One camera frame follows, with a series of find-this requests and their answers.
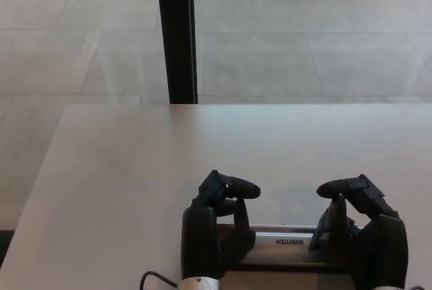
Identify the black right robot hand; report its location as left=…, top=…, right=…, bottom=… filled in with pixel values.
left=307, top=173, right=410, bottom=290

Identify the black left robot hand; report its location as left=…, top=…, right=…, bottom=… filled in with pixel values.
left=181, top=169, right=262, bottom=281

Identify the silver Bostitch hole punch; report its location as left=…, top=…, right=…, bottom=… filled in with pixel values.
left=215, top=223, right=367, bottom=274

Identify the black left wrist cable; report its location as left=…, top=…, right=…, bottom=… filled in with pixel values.
left=139, top=270, right=180, bottom=290

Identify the black vertical window post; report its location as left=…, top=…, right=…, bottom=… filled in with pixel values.
left=155, top=0, right=198, bottom=105

